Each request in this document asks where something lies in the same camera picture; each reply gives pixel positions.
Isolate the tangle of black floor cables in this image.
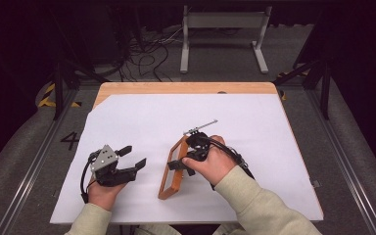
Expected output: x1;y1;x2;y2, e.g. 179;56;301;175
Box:
119;27;184;83

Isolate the person's right leg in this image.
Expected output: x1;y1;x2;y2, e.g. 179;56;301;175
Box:
211;222;243;235

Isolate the person's right hand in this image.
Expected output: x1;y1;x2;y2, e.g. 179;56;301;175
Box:
180;134;238;187

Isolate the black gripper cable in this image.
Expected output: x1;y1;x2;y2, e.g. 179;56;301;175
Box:
201;135;256;180
79;150;101;205

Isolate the black metal stand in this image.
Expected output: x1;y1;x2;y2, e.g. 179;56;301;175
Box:
272;58;332;121
52;58;110;121

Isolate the white metal stand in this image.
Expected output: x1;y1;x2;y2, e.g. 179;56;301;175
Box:
179;5;273;75

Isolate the aluminium floor rail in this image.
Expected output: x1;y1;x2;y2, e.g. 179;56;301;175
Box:
0;89;79;235
306;89;376;235

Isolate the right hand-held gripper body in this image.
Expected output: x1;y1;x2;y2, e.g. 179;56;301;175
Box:
182;118;219;163

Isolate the white paper sheet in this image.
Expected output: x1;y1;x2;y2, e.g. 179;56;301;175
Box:
49;93;324;225

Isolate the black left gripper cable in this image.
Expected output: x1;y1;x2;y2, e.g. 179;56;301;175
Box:
79;150;101;205

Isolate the wooden tray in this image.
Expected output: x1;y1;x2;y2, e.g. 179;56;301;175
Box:
157;134;191;201

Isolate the yellow black hazard tape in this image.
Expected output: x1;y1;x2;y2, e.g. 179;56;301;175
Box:
37;82;82;109

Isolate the person's left hand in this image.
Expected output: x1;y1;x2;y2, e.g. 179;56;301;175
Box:
86;176;128;212

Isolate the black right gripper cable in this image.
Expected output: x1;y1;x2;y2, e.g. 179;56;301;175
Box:
201;135;256;180

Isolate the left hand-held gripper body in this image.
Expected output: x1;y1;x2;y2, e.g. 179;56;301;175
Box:
89;144;139;188

